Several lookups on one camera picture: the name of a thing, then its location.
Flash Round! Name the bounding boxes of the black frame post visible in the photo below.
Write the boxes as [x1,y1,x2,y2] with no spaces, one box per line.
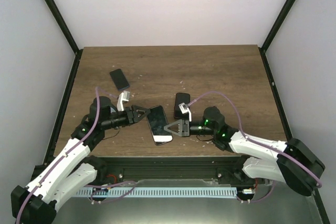
[261,0,313,51]
[28,0,80,55]

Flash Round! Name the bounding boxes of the light blue slotted cable duct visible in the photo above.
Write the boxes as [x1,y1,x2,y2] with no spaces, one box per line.
[75,187,237,198]

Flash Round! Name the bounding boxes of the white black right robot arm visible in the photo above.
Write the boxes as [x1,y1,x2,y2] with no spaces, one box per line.
[164,106,326,196]

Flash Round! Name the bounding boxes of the grey metal front plate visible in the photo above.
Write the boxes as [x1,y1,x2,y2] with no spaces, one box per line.
[54,183,322,223]

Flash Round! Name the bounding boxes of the white phone black screen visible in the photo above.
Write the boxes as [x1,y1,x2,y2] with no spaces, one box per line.
[147,105,173,146]

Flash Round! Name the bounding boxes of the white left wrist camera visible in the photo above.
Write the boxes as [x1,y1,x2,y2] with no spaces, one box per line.
[117,90,130,112]

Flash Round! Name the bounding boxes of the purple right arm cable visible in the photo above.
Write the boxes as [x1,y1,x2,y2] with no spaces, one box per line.
[187,91,323,188]

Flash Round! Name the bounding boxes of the magenta phone black screen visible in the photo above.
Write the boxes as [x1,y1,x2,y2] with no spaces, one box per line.
[174,92,191,120]

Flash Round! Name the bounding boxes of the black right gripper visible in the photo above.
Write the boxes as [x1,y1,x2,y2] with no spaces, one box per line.
[164,119,216,137]

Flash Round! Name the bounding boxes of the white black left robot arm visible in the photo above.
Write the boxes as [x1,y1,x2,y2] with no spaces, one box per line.
[10,96,150,223]

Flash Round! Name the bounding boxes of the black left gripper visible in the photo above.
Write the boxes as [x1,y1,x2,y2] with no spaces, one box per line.
[102,105,151,130]

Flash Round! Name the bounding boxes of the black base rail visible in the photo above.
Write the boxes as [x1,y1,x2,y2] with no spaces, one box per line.
[34,157,312,187]

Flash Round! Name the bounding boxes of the black frame post left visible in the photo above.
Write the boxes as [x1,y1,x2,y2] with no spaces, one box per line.
[28,0,80,55]

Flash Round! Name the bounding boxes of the blue phone black screen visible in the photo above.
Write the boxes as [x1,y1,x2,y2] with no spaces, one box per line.
[109,69,130,91]

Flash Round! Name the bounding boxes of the black frame post right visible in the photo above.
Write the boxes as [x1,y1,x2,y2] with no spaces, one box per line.
[261,0,313,51]

